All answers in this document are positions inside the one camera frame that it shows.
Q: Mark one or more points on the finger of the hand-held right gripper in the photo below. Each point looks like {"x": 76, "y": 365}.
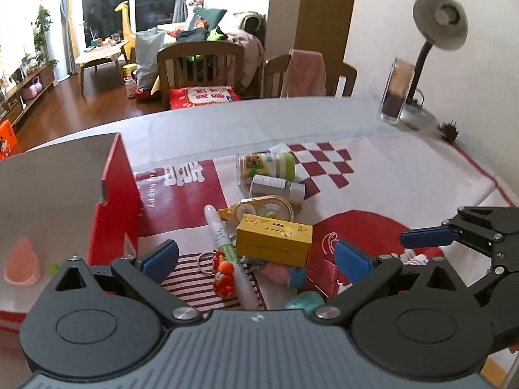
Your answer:
{"x": 500, "y": 277}
{"x": 425, "y": 237}

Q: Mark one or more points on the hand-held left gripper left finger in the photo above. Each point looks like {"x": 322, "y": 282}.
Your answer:
{"x": 162, "y": 256}

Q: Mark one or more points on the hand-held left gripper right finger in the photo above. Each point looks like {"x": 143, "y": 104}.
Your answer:
{"x": 350, "y": 261}

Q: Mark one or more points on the white pen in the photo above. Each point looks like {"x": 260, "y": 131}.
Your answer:
{"x": 217, "y": 231}

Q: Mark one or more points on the teal small object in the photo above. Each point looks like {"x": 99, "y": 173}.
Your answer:
{"x": 304, "y": 302}

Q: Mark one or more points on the pink soft toy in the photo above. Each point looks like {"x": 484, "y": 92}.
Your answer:
{"x": 279, "y": 273}

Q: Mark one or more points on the red cardboard box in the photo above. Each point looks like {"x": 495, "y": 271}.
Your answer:
{"x": 117, "y": 194}

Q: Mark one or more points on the yellow small box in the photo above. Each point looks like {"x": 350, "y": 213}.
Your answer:
{"x": 271, "y": 243}

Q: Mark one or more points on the pink white small packet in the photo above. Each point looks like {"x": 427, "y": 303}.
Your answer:
{"x": 409, "y": 257}

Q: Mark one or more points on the red white printed cloth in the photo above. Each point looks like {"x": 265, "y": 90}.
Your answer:
{"x": 405, "y": 178}

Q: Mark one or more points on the correction tape dispenser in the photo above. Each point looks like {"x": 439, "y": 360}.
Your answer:
{"x": 263, "y": 208}

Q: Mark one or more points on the silver bottle white cap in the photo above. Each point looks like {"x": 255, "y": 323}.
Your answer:
{"x": 271, "y": 186}

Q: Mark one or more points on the black power adapter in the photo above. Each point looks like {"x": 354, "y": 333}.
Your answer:
{"x": 450, "y": 129}

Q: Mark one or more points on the green lid bottle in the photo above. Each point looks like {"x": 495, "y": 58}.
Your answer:
{"x": 263, "y": 166}

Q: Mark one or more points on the white plastic bottle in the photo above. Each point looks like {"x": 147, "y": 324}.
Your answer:
{"x": 279, "y": 148}

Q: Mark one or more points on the pink plastic toy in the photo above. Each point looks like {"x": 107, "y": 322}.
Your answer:
{"x": 22, "y": 261}

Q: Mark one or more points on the clear jar brown contents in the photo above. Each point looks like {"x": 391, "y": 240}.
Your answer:
{"x": 395, "y": 97}

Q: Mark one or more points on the red printed cushion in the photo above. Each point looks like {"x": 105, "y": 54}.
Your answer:
{"x": 202, "y": 97}

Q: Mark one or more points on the plastic water bottle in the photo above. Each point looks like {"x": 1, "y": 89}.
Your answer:
{"x": 130, "y": 87}

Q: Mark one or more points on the yellow small stool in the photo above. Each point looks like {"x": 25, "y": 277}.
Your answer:
{"x": 129, "y": 69}

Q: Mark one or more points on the orange gift box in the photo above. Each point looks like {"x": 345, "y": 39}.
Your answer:
{"x": 7, "y": 140}

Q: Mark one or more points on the pink towel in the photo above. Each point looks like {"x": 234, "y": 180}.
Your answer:
{"x": 304, "y": 73}

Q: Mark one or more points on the grey plastic bag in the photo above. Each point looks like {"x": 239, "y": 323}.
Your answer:
{"x": 148, "y": 56}

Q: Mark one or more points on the wooden slatted chair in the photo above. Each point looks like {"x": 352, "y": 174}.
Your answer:
{"x": 202, "y": 50}

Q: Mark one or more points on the wooden tv cabinet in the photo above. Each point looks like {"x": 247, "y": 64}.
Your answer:
{"x": 16, "y": 105}

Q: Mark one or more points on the wooden coffee table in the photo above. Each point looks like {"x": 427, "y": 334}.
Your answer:
{"x": 99, "y": 54}

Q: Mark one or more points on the pink small bag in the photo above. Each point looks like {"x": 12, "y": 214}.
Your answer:
{"x": 32, "y": 89}

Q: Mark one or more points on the grey desk lamp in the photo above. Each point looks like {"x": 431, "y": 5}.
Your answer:
{"x": 440, "y": 20}

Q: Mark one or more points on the pink coat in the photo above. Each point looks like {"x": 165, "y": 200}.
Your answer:
{"x": 249, "y": 52}

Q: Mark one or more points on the dark clothes pile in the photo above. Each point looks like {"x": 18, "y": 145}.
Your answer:
{"x": 192, "y": 35}

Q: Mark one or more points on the green cloth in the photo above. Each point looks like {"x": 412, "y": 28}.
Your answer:
{"x": 218, "y": 34}

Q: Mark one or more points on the yellow giraffe toy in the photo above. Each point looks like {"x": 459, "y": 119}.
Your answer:
{"x": 126, "y": 28}

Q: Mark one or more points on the green pillow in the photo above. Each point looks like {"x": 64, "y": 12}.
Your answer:
{"x": 209, "y": 16}

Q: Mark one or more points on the white standing air conditioner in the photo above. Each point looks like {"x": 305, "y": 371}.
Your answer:
{"x": 54, "y": 28}

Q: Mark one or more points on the sofa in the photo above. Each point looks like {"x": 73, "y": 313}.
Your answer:
{"x": 253, "y": 20}

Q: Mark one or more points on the green potted plant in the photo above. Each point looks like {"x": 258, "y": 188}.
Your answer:
{"x": 41, "y": 28}

